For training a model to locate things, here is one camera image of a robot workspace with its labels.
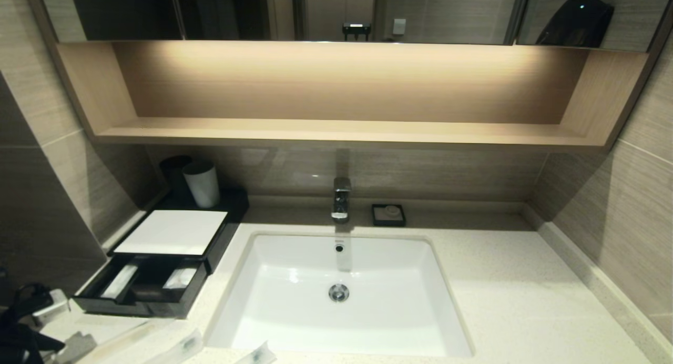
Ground black soap dish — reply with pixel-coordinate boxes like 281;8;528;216
371;204;406;228

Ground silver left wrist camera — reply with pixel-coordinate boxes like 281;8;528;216
32;289;72;328

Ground light wooden wall shelf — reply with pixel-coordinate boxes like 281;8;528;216
57;41;648;153

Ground long clear toothbrush packet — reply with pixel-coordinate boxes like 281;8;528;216
74;318;179;364

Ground mirror cabinet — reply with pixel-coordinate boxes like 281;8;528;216
26;0;673;52

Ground grey plastic cup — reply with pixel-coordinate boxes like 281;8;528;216
182;160;221;209

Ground black cylindrical cup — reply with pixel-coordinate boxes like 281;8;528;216
159;155;192;200

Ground small clear toiletry packet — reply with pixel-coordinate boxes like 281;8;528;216
234;340;278;364
150;328;205;364

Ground black amenity box drawer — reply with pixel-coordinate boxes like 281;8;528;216
73;254;209;320

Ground glossy black dome object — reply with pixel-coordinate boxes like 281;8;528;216
535;0;615;48

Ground white sink basin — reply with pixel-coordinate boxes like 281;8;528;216
205;231;474;358

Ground chrome faucet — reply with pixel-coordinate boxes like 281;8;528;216
331;177;352;221

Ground long white wrapped packet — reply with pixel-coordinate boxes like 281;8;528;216
100;264;139;300

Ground black amenity box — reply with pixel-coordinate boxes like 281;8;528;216
108;189;251;275

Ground small white wrapped packet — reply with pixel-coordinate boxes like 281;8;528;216
163;268;198;291

